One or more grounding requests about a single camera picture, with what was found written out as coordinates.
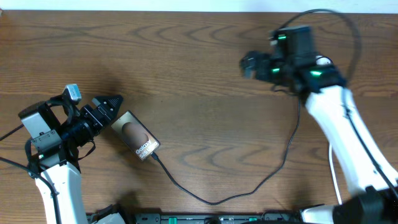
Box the Galaxy S25 Ultra smartphone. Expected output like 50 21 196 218
111 110 160 161

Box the black charger cable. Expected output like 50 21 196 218
150 98 302 206

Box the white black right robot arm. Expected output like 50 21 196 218
240 26 397 223

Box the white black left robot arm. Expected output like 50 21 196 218
19 93 123 223

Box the white power strip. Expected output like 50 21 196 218
316 55 333 65

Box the white power strip cord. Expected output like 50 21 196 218
328 143 343 205

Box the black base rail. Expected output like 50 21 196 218
133 212 302 224

